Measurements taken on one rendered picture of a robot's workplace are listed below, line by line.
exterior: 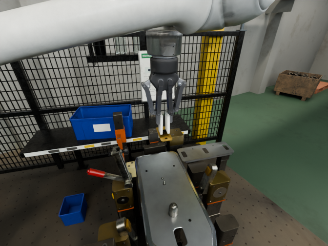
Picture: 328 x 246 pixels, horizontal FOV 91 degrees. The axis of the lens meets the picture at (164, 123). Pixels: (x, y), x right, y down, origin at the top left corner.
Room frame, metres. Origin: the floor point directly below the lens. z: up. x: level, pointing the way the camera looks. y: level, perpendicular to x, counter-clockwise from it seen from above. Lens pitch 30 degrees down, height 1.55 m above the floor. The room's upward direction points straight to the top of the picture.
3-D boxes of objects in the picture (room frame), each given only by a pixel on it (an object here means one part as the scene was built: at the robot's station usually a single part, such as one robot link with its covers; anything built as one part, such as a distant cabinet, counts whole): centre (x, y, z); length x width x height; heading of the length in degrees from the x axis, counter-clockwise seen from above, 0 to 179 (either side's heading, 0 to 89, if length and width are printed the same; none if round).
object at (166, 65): (0.46, 0.00, 1.45); 0.08 x 0.07 x 0.09; 104
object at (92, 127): (0.82, 0.34, 1.10); 0.30 x 0.17 x 0.13; 97
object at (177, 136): (0.75, -0.06, 0.88); 0.08 x 0.08 x 0.36; 14
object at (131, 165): (0.50, 0.14, 0.88); 0.04 x 0.04 x 0.37; 14
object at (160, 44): (0.46, 0.00, 1.52); 0.09 x 0.09 x 0.06
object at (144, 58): (1.02, 0.04, 1.30); 0.23 x 0.02 x 0.31; 104
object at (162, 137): (0.46, 0.00, 1.25); 0.08 x 0.04 x 0.01; 14
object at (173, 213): (0.33, -0.03, 1.02); 0.03 x 0.03 x 0.07
